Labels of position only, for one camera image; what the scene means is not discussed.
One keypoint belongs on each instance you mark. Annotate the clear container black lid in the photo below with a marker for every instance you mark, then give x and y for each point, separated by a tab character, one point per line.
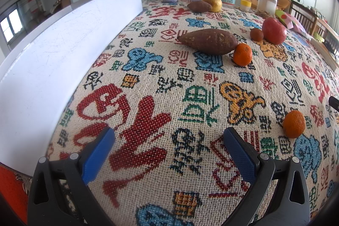
267	3

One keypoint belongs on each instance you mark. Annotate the small sweet potato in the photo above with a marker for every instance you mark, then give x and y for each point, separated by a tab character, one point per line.
199	7

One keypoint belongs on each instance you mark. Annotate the dark wooden chair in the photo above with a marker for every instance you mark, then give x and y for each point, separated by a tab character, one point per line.
302	14

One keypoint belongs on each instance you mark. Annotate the red apple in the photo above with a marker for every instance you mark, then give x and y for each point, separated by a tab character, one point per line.
274	30

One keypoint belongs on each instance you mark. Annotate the white board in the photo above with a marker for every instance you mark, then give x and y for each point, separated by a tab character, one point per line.
53	56

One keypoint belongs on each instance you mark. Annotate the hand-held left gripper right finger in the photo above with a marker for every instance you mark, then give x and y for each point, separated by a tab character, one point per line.
239	153

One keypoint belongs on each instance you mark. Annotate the wooden armchair orange seat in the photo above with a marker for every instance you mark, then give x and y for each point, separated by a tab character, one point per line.
282	1

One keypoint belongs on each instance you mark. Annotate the small jar yellow lid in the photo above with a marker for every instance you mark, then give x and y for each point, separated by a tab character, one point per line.
245	5

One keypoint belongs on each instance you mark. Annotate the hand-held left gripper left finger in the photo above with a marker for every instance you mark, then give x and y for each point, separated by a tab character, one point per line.
99	152

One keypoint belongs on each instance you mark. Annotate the wooden side table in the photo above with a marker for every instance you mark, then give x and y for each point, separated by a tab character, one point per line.
328	38

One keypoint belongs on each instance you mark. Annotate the wrinkled yellow apple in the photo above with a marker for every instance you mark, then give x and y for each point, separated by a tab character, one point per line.
215	3

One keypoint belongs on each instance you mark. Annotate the pink and green box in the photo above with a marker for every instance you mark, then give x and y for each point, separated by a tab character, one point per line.
290	20

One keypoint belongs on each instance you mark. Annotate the pile of dried brown bits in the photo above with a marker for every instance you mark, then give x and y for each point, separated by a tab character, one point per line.
264	13

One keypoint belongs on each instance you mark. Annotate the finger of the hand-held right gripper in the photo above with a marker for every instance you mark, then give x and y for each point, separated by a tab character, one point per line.
334	103

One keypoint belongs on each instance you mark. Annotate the printed woven tablecloth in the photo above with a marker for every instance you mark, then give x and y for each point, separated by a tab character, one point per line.
169	99

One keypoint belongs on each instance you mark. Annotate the small brown round fruit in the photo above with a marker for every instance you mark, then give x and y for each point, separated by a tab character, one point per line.
256	34

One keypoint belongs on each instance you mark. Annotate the large sweet potato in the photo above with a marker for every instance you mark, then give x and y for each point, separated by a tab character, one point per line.
208	40

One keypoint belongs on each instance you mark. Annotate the tangerine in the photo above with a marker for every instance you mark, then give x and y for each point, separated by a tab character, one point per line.
294	124
242	54

